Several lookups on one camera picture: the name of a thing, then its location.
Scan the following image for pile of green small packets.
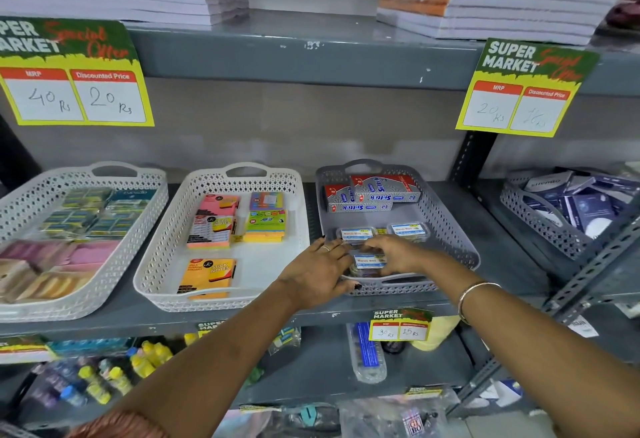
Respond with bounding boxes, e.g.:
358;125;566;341
39;187;158;242

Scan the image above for person's left forearm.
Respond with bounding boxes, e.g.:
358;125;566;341
112;279;302;438

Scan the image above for green and yellow sticky notes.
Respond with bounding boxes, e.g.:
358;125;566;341
243;210;289;244

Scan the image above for small clear box blue label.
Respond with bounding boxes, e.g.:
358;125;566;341
337;226;377;246
387;222;431;244
349;250;389;279

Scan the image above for grey metal shelf rack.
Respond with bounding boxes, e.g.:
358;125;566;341
0;8;640;438

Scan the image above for small yellow green price sign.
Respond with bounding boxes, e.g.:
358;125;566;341
368;307;434;343
196;320;229;339

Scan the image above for white perforated plastic basket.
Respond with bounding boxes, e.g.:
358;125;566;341
133;162;311;313
0;161;170;324

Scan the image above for group of yellow glue bottles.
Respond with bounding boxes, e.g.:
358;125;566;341
77;333;201;406

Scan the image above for yellow cloth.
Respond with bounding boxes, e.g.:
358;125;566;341
411;315;461;352

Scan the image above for tilted yellow green price sign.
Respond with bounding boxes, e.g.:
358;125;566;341
455;37;601;139

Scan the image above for multicolour sticky note pack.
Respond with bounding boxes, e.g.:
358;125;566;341
248;191;286;213

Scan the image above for silver bangle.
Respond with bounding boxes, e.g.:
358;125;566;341
457;282;503;326

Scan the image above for orange striped sleeve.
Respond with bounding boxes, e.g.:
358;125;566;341
67;410;168;438

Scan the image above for orange sticky note pack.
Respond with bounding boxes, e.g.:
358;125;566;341
177;258;237;301

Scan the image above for person's left hand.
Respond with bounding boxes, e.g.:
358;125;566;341
276;238;362;311

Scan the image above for person's right hand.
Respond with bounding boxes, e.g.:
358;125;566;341
360;234;436;276

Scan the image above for grey perforated plastic basket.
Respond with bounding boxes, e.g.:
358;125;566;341
315;159;481;297
499;168;640;261

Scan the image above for person's right forearm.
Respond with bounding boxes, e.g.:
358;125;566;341
424;254;640;438

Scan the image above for pile of dark blue packets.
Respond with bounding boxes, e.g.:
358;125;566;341
520;170;640;240

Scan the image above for red and grey carton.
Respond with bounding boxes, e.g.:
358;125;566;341
324;184;394;214
349;174;422;204

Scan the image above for pile of pink note pads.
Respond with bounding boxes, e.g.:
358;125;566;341
0;239;121;304

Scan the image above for pink sticky note pad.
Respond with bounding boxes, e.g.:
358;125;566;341
196;194;242;218

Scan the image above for blue blister pack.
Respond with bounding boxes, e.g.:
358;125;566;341
346;322;389;385

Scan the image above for large yellow green price sign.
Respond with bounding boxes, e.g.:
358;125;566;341
0;16;155;128

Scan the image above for striped sticky note pack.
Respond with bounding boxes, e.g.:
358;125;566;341
186;215;237;250

